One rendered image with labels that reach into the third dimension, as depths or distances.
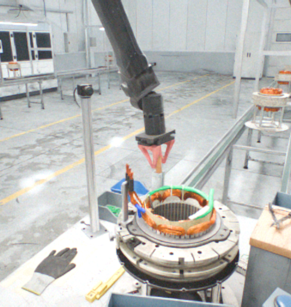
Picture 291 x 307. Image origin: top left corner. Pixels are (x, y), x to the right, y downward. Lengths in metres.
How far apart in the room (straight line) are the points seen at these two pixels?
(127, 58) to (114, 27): 0.08
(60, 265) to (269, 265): 0.69
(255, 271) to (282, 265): 0.08
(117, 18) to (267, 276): 0.73
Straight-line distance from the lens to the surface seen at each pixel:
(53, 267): 1.15
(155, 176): 0.85
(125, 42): 0.69
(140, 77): 0.75
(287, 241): 0.85
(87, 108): 1.09
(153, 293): 1.04
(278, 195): 1.10
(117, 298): 0.66
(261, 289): 0.93
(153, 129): 0.78
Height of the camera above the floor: 1.53
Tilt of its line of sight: 21 degrees down
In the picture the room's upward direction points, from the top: straight up
